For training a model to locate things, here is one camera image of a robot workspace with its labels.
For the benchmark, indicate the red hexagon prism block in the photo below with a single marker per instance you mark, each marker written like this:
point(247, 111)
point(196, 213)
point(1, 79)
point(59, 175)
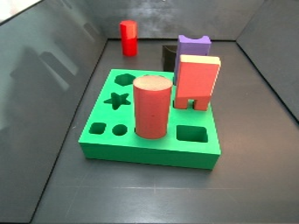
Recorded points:
point(128, 35)

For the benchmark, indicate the green shape sorter board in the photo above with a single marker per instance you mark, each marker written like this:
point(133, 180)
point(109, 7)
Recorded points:
point(108, 137)

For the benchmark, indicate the salmon cylinder block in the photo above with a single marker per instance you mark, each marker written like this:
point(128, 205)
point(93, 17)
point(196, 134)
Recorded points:
point(152, 91)

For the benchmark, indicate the salmon arch block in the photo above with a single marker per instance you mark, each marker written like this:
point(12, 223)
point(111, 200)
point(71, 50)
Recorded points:
point(196, 78)

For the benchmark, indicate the purple notched block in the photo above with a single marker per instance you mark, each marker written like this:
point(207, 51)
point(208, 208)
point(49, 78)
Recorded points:
point(189, 46)

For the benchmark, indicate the black curved bracket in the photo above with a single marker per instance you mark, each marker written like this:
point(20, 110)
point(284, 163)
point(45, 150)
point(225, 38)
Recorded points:
point(168, 57)

